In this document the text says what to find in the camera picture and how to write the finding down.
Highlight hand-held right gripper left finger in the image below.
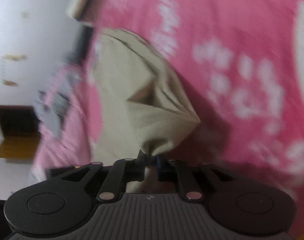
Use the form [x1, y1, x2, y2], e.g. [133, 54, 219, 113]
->
[61, 149, 146, 203]

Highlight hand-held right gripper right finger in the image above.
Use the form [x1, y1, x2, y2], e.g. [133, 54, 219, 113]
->
[155, 156, 235, 203]

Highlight beige pants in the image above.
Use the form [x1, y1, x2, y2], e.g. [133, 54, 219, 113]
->
[88, 27, 202, 193]

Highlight brown wooden cabinet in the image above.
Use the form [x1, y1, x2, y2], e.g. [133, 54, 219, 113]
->
[0, 104, 42, 161]

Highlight pink grey floral duvet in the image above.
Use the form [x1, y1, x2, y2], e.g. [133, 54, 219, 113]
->
[29, 62, 97, 180]

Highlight dark grey folded garment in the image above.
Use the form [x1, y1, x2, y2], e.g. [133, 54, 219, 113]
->
[67, 26, 92, 64]

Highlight pink floral bed blanket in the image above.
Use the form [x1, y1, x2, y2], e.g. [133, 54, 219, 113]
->
[35, 0, 304, 200]

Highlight white folded sweater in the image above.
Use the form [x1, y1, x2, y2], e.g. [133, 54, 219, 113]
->
[66, 0, 92, 22]

